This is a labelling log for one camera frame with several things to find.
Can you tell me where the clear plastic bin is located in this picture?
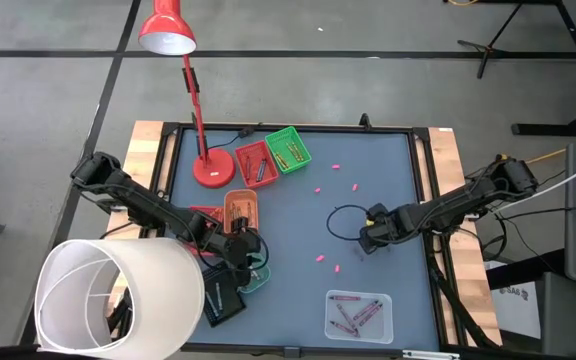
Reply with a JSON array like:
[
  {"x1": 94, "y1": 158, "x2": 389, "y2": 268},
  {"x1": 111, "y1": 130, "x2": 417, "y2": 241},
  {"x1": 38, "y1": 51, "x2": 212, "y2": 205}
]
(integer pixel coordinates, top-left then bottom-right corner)
[{"x1": 324, "y1": 289, "x2": 395, "y2": 346}]

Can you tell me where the black tripod stand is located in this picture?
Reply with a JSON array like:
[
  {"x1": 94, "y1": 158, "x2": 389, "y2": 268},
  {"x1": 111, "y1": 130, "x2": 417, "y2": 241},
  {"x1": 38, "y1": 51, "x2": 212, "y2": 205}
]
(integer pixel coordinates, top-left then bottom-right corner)
[{"x1": 456, "y1": 0, "x2": 576, "y2": 80}]

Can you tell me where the red plastic basket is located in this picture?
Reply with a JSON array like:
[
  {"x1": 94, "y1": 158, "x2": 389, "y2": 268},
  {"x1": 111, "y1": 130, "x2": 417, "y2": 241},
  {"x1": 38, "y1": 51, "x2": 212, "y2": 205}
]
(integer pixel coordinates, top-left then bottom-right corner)
[
  {"x1": 189, "y1": 204, "x2": 226, "y2": 236},
  {"x1": 233, "y1": 140, "x2": 281, "y2": 190}
]

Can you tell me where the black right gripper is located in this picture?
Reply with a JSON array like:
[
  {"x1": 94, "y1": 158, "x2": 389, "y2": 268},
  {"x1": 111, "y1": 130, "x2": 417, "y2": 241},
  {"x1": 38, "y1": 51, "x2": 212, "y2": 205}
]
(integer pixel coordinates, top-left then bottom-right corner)
[{"x1": 358, "y1": 202, "x2": 404, "y2": 256}]

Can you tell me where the black camera cable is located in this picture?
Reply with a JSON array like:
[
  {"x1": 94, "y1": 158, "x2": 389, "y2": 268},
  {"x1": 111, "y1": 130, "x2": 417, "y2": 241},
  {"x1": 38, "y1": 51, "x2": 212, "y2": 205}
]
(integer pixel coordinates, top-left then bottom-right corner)
[
  {"x1": 247, "y1": 230, "x2": 271, "y2": 274},
  {"x1": 325, "y1": 203, "x2": 370, "y2": 243}
]

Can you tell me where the black stand base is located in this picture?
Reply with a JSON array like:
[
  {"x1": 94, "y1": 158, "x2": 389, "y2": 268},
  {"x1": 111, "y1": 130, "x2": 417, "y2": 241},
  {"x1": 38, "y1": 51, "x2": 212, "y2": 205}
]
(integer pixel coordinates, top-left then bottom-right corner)
[{"x1": 511, "y1": 97, "x2": 576, "y2": 138}]

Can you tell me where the teal plastic bin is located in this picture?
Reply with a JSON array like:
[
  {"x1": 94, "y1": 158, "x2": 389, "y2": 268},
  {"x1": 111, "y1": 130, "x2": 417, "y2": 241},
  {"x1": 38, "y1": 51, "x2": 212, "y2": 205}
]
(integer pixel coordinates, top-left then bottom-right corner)
[{"x1": 237, "y1": 252, "x2": 273, "y2": 295}]

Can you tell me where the white lampshade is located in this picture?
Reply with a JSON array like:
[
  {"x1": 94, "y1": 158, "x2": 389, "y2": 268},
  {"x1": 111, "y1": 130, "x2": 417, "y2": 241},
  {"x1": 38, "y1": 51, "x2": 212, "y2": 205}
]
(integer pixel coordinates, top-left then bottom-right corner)
[{"x1": 33, "y1": 236, "x2": 206, "y2": 360}]

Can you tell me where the dark grey equipment case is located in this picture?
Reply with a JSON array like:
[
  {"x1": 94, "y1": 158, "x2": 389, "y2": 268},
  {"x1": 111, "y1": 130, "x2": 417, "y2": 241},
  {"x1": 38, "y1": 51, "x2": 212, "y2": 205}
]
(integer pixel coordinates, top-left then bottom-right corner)
[{"x1": 487, "y1": 272, "x2": 576, "y2": 360}]

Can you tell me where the black lamp power cord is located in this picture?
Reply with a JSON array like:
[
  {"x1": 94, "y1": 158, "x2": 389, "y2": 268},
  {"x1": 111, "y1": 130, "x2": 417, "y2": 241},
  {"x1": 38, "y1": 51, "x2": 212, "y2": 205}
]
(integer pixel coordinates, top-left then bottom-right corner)
[{"x1": 206, "y1": 123, "x2": 265, "y2": 151}]

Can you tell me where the white cable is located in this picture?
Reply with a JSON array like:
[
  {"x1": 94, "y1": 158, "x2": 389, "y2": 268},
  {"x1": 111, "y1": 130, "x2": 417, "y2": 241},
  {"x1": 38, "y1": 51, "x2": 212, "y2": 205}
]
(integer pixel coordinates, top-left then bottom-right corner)
[{"x1": 497, "y1": 152, "x2": 576, "y2": 214}]

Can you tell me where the black left camera cable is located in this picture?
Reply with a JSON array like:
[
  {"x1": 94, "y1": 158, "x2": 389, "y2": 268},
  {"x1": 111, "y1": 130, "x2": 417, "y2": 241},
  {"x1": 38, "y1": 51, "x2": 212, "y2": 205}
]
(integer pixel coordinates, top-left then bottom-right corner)
[{"x1": 247, "y1": 230, "x2": 271, "y2": 274}]

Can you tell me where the mauve crayon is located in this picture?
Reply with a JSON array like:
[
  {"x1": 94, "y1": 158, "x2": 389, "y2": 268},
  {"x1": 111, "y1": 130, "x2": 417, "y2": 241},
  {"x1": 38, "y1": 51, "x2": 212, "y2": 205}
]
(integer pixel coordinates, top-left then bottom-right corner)
[{"x1": 357, "y1": 303, "x2": 384, "y2": 328}]

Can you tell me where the orange plastic bin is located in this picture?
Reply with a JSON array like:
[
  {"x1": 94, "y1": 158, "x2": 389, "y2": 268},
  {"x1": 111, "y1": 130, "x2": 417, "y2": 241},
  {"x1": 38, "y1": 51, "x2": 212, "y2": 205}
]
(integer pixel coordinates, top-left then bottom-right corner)
[{"x1": 222, "y1": 188, "x2": 260, "y2": 236}]

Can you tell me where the red desk lamp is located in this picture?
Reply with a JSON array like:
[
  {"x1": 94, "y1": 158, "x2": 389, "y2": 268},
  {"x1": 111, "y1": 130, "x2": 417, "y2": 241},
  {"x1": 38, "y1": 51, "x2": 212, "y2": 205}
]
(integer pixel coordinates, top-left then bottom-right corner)
[{"x1": 137, "y1": 0, "x2": 238, "y2": 190}]

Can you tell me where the wooden table side board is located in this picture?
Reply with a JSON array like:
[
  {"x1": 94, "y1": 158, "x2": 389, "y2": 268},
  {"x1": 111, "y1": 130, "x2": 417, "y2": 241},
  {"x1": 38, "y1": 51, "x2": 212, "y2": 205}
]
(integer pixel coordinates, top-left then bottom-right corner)
[
  {"x1": 103, "y1": 119, "x2": 165, "y2": 241},
  {"x1": 426, "y1": 126, "x2": 503, "y2": 347}
]

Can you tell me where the black right camera cable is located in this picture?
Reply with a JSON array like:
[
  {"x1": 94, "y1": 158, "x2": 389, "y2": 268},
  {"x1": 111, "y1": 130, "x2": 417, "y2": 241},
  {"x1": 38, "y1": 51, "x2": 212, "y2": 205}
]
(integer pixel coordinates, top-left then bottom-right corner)
[{"x1": 325, "y1": 203, "x2": 370, "y2": 243}]

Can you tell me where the green plastic basket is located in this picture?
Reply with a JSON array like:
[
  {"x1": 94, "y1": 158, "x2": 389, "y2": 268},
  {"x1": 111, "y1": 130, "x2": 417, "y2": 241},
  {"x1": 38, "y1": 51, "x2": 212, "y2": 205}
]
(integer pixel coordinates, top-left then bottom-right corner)
[{"x1": 264, "y1": 125, "x2": 313, "y2": 175}]

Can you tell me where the yellow floor cable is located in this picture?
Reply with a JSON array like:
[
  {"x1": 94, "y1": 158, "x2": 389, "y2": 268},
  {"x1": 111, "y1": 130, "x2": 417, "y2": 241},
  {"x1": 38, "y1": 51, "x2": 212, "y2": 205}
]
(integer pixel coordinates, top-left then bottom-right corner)
[{"x1": 527, "y1": 132, "x2": 576, "y2": 164}]

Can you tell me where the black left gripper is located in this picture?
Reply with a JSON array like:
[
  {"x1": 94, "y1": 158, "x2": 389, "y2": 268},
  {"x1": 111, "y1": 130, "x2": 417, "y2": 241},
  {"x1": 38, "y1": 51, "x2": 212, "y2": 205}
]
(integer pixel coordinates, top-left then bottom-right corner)
[{"x1": 206, "y1": 225, "x2": 265, "y2": 293}]

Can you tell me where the black metal table frame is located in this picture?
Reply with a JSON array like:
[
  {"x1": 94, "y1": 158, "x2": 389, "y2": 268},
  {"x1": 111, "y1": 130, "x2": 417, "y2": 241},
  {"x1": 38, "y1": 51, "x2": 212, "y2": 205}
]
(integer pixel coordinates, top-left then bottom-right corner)
[{"x1": 146, "y1": 121, "x2": 469, "y2": 360}]

